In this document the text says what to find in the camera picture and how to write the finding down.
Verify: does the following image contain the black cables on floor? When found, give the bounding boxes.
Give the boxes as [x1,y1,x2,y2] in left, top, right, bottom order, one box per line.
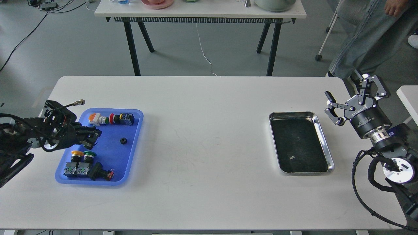
[0,0,88,72]

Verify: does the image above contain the red mushroom push button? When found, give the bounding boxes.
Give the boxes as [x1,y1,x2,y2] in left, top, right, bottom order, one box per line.
[109,113,135,126]

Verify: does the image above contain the white background table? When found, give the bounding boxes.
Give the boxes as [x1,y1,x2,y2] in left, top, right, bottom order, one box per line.
[94,0,307,76]

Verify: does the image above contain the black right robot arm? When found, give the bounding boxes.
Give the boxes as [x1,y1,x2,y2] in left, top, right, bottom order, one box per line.
[325,73,417,231]

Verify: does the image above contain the yellow push button switch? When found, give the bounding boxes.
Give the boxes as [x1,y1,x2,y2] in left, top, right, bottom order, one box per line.
[63,150,85,177]

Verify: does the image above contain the black red selector switch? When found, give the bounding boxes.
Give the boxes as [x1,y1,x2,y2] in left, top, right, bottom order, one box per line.
[88,162,114,181]

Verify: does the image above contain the silver metal tray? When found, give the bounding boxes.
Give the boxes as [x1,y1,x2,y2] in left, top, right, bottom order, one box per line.
[269,111,335,176]

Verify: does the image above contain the pink plate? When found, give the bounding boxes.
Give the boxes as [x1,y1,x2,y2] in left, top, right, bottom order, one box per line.
[141,0,174,9]

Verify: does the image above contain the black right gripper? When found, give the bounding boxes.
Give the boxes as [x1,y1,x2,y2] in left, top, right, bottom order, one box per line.
[325,74,392,139]

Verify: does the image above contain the green push button switch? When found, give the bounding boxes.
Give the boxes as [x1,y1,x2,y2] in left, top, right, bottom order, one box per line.
[76,151,97,177]

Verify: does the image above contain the person's hand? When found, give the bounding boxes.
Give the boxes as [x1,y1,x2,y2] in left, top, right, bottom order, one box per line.
[384,0,408,17]

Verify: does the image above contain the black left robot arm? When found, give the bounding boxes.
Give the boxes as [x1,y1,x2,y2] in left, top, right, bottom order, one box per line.
[0,100,102,186]

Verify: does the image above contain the orange white push button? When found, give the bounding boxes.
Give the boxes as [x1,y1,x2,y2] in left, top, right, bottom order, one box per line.
[88,113,110,126]

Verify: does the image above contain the person in jeans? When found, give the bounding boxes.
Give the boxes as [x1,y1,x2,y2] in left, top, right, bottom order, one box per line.
[327,0,418,96]

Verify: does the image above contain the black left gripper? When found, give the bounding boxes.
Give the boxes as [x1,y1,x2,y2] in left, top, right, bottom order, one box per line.
[42,100,102,152]

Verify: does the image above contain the grey green bowl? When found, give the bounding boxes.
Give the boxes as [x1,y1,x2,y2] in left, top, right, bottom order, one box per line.
[255,0,296,12]

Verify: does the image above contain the white cable on floor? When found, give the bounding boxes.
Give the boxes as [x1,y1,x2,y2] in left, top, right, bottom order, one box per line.
[195,23,218,77]

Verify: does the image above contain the blue plastic tray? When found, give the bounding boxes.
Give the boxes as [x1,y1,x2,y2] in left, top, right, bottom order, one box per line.
[55,108,144,186]

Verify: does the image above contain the white rolling chair leg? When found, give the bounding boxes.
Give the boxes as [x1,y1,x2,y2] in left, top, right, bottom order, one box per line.
[315,0,343,61]

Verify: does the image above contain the small black gear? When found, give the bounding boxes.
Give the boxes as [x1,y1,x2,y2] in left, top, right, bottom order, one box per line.
[120,137,127,145]

